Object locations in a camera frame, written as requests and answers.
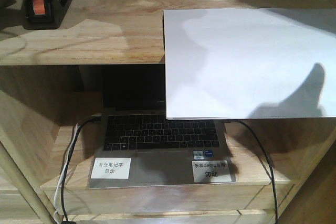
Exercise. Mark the grey laptop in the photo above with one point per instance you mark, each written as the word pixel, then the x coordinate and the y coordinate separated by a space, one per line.
pixel 134 125

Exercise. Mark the wooden shelf unit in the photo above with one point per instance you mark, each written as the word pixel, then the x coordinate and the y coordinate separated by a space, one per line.
pixel 38 107

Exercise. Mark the white label right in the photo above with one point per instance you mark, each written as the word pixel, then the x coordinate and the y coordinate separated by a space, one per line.
pixel 211 172

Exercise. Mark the white label left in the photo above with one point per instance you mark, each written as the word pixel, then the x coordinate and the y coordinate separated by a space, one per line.
pixel 111 168

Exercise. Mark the black stapler orange label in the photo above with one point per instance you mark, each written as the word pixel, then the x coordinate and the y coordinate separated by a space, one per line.
pixel 44 14

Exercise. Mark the white paper stack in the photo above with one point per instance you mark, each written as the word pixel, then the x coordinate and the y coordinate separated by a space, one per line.
pixel 242 63

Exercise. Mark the white label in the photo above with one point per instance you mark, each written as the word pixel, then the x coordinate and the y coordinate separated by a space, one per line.
pixel 211 172
pixel 111 168

